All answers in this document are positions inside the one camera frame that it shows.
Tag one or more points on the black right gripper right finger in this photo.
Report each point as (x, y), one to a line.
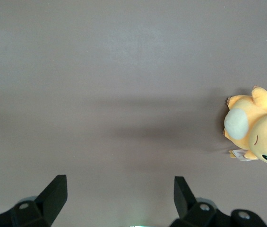
(185, 203)

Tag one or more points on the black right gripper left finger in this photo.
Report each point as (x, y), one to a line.
(50, 203)

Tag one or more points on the orange plush toy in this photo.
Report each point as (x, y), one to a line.
(260, 118)

